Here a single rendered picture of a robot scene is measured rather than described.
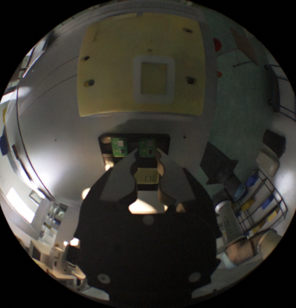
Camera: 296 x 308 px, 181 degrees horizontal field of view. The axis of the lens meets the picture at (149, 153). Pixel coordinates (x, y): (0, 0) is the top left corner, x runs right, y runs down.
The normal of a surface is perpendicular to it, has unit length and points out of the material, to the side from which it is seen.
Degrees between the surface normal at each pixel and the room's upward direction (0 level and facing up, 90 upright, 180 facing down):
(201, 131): 0
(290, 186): 90
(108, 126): 0
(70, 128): 0
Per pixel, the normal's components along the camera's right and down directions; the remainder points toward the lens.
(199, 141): 0.02, 0.50
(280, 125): -1.00, -0.01
